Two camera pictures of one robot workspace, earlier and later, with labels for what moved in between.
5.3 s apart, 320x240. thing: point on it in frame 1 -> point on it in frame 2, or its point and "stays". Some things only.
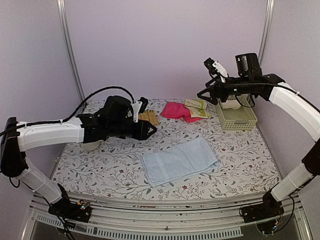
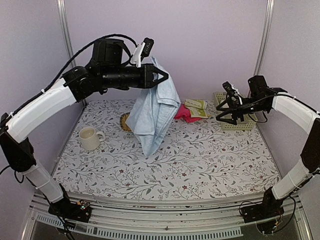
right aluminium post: (268, 19) stays
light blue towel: (180, 162) -> (156, 109)
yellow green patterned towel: (197, 108) stays
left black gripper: (145, 127) -> (148, 79)
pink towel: (173, 110) stays
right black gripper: (214, 95) -> (238, 108)
